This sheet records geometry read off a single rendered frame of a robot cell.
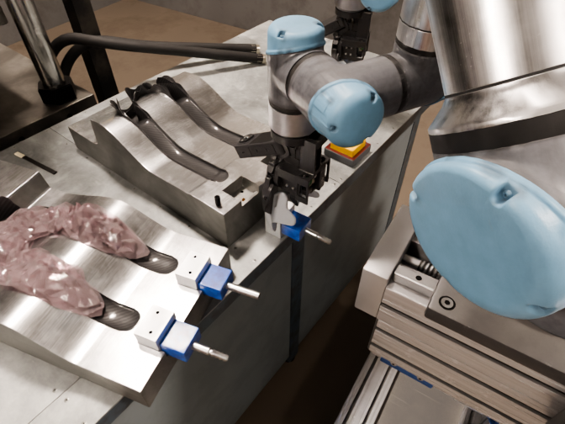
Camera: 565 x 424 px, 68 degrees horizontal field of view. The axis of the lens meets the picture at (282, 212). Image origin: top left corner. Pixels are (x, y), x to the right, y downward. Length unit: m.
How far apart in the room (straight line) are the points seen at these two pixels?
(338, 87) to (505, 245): 0.28
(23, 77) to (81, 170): 0.56
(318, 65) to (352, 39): 0.57
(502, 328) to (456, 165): 0.24
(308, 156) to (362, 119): 0.17
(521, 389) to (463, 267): 0.32
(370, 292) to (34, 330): 0.46
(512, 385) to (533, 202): 0.38
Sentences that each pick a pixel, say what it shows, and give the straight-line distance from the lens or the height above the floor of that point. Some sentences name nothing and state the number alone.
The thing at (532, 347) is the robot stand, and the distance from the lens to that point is 0.48.
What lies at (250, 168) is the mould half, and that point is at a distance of 0.81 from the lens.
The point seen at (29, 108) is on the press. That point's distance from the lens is 1.37.
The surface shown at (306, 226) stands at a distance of 0.78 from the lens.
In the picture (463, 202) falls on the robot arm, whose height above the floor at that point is 1.23.
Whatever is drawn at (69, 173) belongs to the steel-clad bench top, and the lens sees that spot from 1.05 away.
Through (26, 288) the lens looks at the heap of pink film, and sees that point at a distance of 0.71.
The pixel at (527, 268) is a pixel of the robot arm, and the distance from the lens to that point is 0.27.
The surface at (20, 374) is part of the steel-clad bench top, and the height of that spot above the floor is 0.80.
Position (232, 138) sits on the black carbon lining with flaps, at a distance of 0.91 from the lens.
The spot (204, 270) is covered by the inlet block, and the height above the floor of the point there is 0.87.
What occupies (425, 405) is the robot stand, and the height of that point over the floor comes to 0.21.
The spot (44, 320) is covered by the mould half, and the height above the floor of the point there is 0.88.
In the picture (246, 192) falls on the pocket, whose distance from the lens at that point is 0.80.
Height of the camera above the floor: 1.41
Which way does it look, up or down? 46 degrees down
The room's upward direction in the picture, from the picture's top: straight up
